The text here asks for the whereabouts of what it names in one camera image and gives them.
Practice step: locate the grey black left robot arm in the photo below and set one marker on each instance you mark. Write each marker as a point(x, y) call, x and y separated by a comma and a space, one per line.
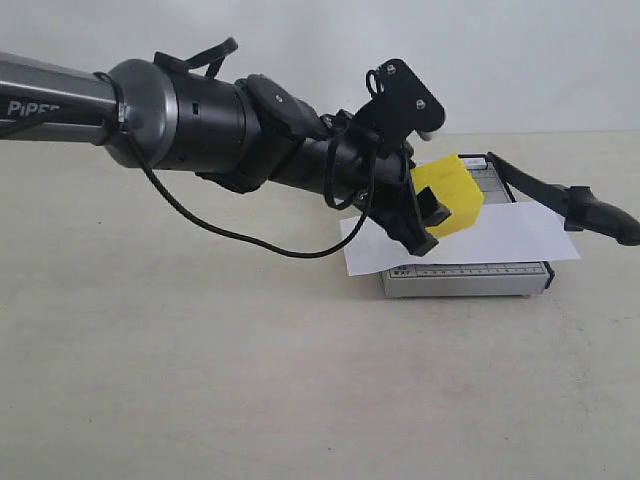
point(169, 114)

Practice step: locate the black cutter blade lever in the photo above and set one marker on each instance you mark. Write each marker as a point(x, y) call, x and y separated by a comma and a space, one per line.
point(578, 205)

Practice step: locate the yellow foam cube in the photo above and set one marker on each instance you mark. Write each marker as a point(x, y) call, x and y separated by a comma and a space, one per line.
point(453, 186)

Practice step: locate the white paper sheet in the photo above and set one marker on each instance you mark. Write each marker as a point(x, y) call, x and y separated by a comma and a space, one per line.
point(503, 233)

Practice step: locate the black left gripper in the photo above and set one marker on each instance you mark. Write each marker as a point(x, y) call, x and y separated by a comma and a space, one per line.
point(394, 205)

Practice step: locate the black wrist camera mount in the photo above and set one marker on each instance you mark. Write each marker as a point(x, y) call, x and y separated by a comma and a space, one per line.
point(400, 104)

